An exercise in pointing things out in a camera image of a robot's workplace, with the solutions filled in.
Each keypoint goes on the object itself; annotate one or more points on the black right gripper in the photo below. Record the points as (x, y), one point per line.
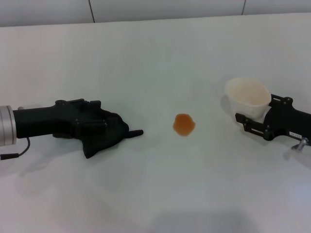
(289, 121)

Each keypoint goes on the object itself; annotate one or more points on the white plastic cup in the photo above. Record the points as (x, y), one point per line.
(247, 97)

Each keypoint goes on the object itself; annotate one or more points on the brown liquid stain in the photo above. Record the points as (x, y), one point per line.
(184, 125)

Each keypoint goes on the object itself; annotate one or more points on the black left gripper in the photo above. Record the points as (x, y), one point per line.
(43, 121)

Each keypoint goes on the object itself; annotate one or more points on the dark blue rag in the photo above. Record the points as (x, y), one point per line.
(116, 128)

